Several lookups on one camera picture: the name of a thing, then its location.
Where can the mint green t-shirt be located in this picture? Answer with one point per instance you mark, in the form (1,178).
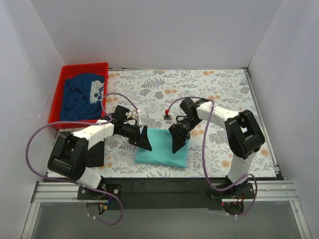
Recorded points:
(161,154)

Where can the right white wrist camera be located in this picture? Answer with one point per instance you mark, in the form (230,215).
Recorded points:
(167,115)

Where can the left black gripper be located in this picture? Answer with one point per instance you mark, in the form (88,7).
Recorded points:
(138,137)

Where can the floral patterned table mat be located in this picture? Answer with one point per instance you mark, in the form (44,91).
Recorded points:
(154,91)

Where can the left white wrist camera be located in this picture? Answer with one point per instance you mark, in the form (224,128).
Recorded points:
(140,117)

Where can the aluminium mounting rail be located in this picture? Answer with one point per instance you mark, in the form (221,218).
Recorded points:
(67,192)

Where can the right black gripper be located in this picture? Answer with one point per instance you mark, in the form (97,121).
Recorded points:
(178,132)

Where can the navy blue printed t-shirt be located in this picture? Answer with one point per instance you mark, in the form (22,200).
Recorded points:
(82,96)

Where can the folded black t-shirt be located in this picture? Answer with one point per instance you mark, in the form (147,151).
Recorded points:
(95,155)

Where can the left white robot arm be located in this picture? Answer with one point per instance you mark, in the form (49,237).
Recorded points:
(71,151)

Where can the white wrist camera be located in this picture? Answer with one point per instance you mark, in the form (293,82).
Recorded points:
(167,115)
(140,117)

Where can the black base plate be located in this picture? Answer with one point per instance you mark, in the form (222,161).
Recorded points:
(213,201)

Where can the red plastic bin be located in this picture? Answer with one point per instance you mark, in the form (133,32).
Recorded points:
(68,72)

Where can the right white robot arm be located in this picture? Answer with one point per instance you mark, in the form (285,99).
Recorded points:
(244,135)

